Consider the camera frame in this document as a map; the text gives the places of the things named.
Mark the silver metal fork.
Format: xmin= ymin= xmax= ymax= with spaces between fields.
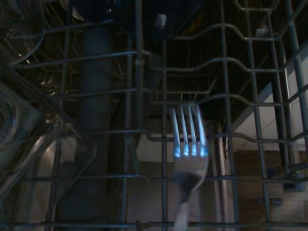
xmin=168 ymin=101 xmax=210 ymax=231

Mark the clear glass bowl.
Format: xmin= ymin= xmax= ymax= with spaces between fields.
xmin=0 ymin=0 xmax=48 ymax=66

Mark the grey wire dishwasher rack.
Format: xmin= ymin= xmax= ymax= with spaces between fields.
xmin=0 ymin=0 xmax=308 ymax=231

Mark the clear glass container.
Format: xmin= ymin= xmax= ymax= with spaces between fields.
xmin=0 ymin=64 xmax=98 ymax=217

